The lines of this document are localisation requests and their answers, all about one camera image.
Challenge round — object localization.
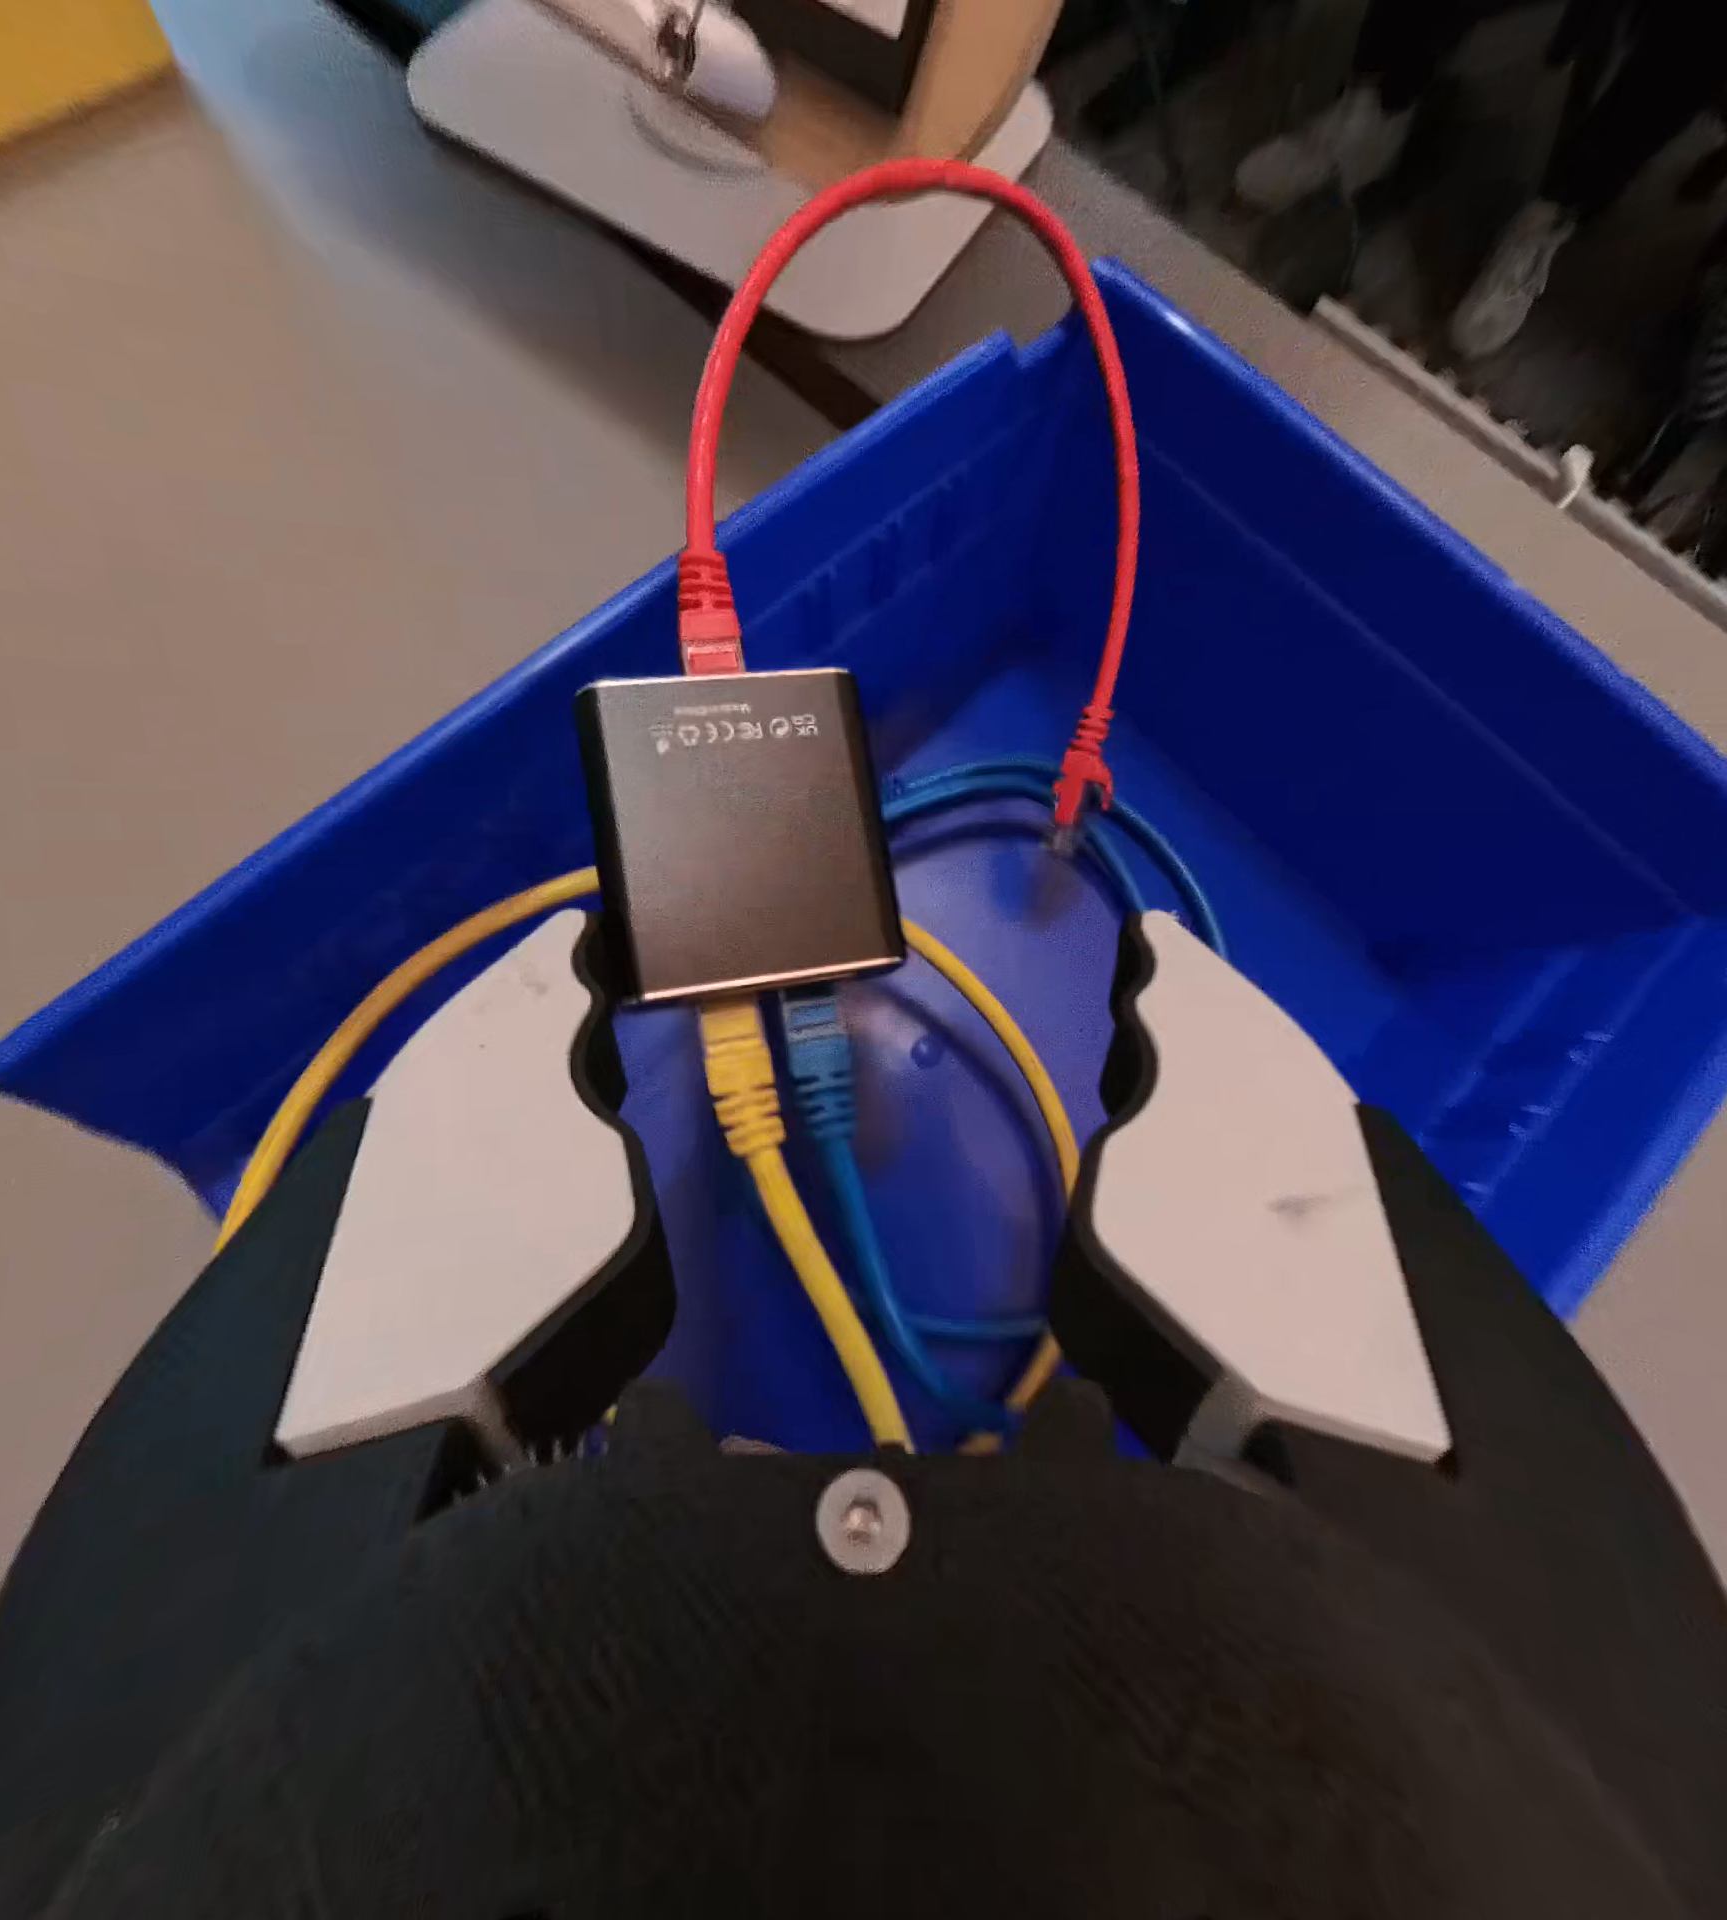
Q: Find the blue network cable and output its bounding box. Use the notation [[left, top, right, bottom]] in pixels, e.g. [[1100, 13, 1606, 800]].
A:
[[780, 762, 1228, 1448]]

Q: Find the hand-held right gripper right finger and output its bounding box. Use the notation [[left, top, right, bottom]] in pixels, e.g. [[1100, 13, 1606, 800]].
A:
[[1048, 907, 1457, 1472]]

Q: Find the yellow network cable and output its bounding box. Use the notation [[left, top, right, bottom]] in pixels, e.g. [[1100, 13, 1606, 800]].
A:
[[215, 870, 1081, 1457]]

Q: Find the grey cable tray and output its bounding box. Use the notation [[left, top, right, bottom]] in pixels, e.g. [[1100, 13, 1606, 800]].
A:
[[1311, 294, 1727, 676]]

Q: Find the grey desk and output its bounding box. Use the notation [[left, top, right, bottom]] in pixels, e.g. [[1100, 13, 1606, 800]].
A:
[[0, 0, 1727, 1682]]

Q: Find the black network adapter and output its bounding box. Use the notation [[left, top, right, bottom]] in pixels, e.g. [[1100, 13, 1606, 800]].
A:
[[576, 665, 907, 1010]]

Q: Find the blue plastic bin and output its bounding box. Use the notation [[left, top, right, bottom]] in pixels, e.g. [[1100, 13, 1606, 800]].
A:
[[0, 256, 1727, 1464]]

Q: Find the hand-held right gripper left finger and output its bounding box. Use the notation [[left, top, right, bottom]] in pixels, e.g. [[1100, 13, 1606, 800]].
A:
[[271, 907, 680, 1464]]

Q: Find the red network cable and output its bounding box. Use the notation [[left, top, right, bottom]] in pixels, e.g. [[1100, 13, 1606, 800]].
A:
[[676, 158, 1144, 837]]

